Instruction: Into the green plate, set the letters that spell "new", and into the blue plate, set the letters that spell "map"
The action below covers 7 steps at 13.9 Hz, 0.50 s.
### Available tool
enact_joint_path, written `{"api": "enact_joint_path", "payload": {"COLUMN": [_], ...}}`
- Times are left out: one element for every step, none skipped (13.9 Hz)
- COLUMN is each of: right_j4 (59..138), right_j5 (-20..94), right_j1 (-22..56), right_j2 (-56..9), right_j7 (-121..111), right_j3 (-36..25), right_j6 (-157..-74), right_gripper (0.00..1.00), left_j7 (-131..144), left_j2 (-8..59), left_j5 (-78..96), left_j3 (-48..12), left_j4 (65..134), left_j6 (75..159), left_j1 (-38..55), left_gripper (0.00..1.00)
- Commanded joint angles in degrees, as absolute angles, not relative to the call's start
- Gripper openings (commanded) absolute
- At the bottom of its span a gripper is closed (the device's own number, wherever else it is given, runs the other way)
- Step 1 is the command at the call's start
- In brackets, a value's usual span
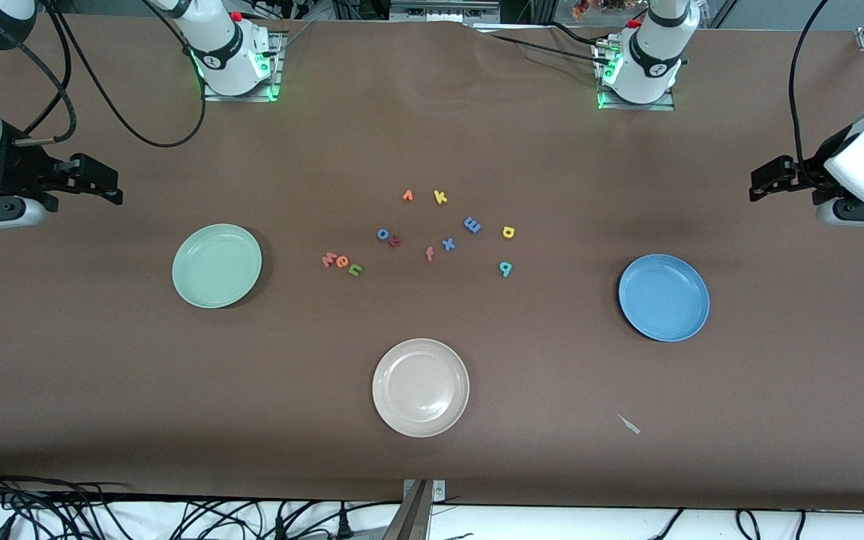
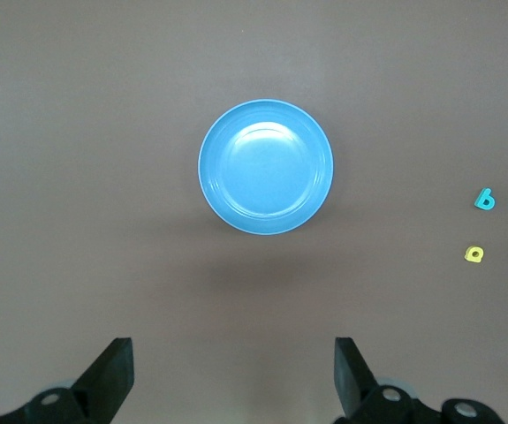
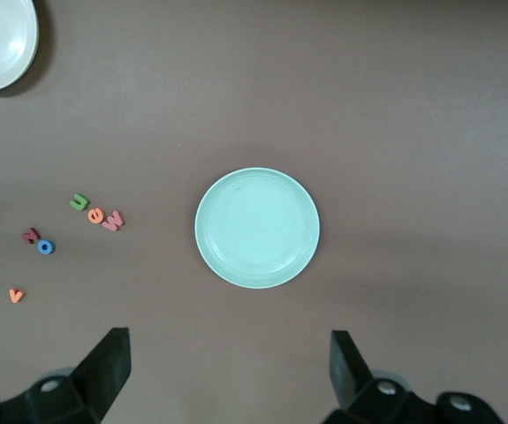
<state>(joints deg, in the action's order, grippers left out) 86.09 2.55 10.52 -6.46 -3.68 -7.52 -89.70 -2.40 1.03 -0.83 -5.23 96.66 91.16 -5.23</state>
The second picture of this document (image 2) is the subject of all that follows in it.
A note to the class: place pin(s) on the yellow foam letter a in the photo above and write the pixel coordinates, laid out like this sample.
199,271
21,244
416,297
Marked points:
467,255

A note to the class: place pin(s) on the brown table cover sheet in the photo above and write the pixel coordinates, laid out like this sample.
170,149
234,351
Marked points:
103,132

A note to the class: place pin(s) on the blue plate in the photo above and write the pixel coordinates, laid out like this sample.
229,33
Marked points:
265,167

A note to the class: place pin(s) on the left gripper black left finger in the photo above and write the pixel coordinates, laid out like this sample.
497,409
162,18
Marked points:
103,384

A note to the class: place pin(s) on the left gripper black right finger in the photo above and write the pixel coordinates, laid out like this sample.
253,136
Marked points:
355,384

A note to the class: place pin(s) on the teal foam letter b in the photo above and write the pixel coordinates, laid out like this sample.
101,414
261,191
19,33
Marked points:
486,203

